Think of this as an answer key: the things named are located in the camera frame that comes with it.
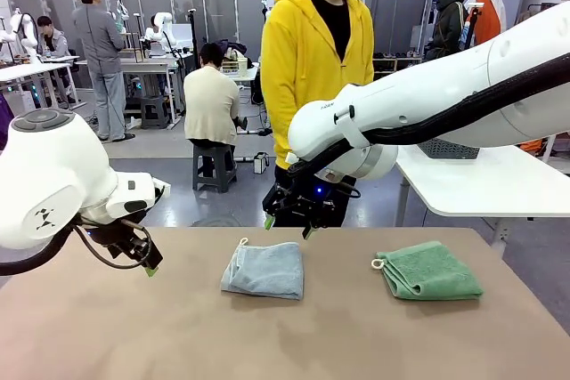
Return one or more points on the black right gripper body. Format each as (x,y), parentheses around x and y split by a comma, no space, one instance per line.
(298,197)

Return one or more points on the black stand with white top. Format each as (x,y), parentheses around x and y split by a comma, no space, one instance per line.
(474,5)

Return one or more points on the white lab desk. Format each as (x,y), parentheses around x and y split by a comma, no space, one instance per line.
(26,70)

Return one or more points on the small white floor device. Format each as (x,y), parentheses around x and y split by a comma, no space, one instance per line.
(261,164)

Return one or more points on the mannequin white shirt orange trousers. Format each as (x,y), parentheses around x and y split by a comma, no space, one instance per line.
(532,146)

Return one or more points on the grey plastic stool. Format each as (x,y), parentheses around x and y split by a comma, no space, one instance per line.
(214,166)

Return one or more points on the mannequin orange garment tan cap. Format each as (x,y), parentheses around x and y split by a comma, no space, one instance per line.
(487,19)

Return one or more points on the grey mesh basket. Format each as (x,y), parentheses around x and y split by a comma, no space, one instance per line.
(450,148)

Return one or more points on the seated person grey jacket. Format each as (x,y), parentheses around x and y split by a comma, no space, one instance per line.
(51,39)

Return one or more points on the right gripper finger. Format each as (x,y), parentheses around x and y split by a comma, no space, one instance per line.
(270,220)
(314,226)

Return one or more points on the white rectangular table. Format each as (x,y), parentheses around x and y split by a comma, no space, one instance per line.
(481,188)

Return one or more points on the seated person cream sweater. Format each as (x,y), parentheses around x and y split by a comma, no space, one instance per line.
(211,104)

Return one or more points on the mannequin in black jacket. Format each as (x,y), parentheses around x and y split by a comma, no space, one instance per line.
(447,28)

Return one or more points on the green towel with white loop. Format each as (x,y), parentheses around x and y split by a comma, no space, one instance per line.
(427,273)

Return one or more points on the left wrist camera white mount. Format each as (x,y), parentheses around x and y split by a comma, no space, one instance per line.
(161,188)

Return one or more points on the black step stool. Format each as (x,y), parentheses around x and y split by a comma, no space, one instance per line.
(156,110)

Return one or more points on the standing man grey jacket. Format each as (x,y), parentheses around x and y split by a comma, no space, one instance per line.
(100,33)

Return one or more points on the person in yellow hoodie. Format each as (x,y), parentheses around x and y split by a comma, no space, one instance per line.
(294,64)

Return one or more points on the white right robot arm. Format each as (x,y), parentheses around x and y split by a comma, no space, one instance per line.
(445,95)

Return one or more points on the black tripod pole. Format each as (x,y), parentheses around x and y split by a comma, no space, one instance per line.
(193,37)

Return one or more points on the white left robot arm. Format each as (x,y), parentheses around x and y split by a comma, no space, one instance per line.
(53,166)

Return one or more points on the light blue towel with loop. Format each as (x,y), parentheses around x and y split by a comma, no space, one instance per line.
(267,269)

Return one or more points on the grey work table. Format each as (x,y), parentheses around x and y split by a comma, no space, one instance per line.
(147,64)

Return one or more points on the white lab robot arm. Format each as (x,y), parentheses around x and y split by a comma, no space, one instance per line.
(24,33)
(162,30)

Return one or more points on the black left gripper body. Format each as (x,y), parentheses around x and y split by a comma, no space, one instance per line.
(111,233)

